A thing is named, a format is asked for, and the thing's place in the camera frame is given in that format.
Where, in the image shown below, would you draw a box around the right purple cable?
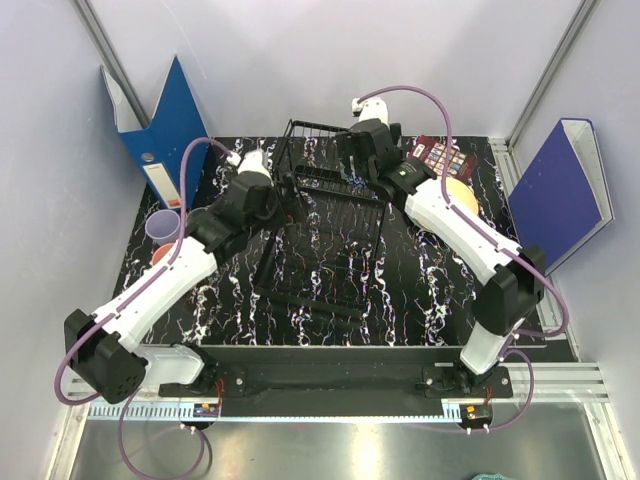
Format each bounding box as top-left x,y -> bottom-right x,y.
354,85 -> 569,436

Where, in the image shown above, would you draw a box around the red card booklet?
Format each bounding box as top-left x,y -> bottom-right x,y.
409,135 -> 478,183

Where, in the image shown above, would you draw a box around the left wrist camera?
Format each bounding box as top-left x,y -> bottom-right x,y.
226,149 -> 270,177

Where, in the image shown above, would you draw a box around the purple cable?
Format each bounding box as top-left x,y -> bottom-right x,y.
53,137 -> 241,479
354,85 -> 569,436

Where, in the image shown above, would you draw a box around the teal cloth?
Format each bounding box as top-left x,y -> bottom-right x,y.
471,473 -> 513,480

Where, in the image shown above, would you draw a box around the purple binder right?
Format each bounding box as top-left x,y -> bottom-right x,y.
509,118 -> 615,275

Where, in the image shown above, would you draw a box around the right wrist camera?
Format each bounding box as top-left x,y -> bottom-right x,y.
351,96 -> 389,126

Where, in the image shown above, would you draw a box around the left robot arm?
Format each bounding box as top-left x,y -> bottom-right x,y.
63,172 -> 288,404

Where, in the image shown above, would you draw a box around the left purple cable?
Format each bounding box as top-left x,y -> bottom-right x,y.
53,137 -> 241,479

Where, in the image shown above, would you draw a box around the beige bird plate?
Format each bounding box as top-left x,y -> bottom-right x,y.
414,179 -> 478,232

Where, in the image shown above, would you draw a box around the pink cup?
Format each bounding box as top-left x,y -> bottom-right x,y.
151,243 -> 174,266

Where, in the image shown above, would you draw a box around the black wire dish rack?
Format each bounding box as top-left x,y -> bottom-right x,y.
254,120 -> 386,319

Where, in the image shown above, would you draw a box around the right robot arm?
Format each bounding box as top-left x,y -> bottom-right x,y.
336,119 -> 545,397

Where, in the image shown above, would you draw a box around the lavender cup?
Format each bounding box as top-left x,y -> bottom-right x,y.
144,209 -> 181,246

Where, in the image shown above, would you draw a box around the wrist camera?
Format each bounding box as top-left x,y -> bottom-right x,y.
351,96 -> 389,126
226,149 -> 270,177

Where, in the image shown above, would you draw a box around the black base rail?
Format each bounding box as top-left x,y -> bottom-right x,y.
160,346 -> 513,422

